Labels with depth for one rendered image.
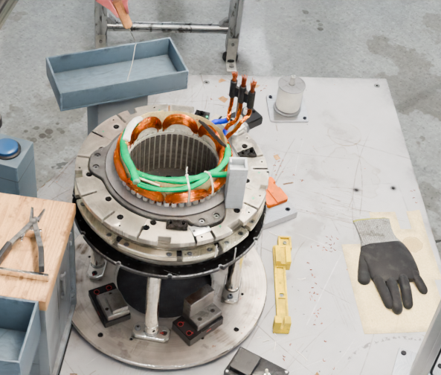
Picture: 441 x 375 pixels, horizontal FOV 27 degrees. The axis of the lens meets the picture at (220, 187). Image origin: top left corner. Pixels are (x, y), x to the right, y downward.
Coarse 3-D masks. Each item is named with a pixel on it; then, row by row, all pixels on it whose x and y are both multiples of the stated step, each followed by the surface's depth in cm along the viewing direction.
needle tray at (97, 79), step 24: (120, 48) 180; (144, 48) 182; (168, 48) 184; (48, 72) 176; (72, 72) 179; (96, 72) 180; (120, 72) 180; (144, 72) 181; (168, 72) 182; (72, 96) 170; (96, 96) 172; (120, 96) 175; (144, 96) 177; (96, 120) 180
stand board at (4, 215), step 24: (0, 216) 148; (24, 216) 148; (48, 216) 149; (72, 216) 149; (0, 240) 144; (24, 240) 145; (48, 240) 145; (24, 264) 142; (48, 264) 142; (0, 288) 138; (24, 288) 138; (48, 288) 139
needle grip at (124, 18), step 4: (116, 0) 161; (120, 0) 161; (116, 4) 161; (120, 4) 161; (116, 8) 162; (120, 8) 162; (124, 8) 162; (120, 12) 162; (124, 12) 163; (120, 16) 163; (124, 16) 163; (128, 16) 164; (120, 20) 164; (124, 20) 164; (128, 20) 164; (124, 24) 165; (128, 24) 165
